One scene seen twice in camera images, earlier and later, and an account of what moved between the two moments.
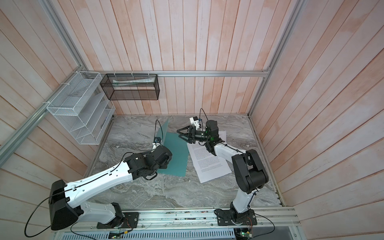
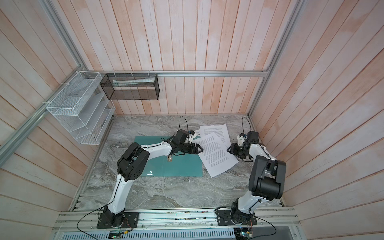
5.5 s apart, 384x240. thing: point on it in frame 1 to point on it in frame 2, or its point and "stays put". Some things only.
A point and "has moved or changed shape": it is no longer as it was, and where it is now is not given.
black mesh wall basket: (131, 86) stays put
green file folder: (177, 143) has moved or changed shape
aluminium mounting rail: (281, 219) stays put
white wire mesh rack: (83, 108) stays put
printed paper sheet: (208, 166) has moved or changed shape
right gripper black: (192, 139) to (234, 148)
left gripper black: (164, 165) to (194, 150)
